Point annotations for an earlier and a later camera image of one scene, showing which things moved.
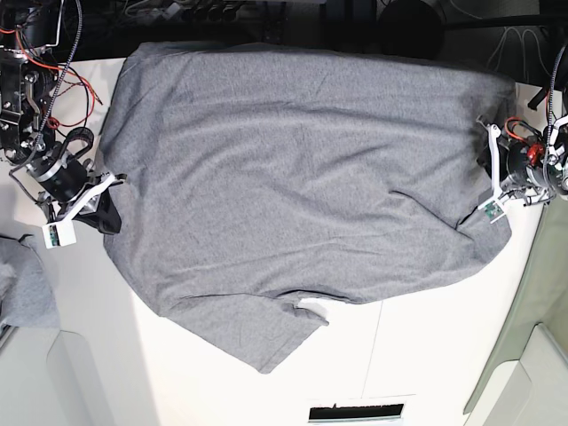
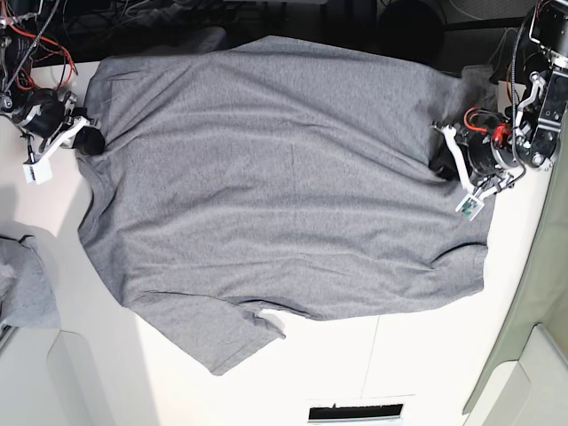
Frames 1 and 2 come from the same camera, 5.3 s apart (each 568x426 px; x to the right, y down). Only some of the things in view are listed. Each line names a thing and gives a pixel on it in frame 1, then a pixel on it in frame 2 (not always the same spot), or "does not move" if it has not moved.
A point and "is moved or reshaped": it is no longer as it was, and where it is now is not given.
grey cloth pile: (27, 295) does not move
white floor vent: (355, 413) does not move
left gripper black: (61, 177) → (51, 118)
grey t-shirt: (252, 178) is moved or reshaped
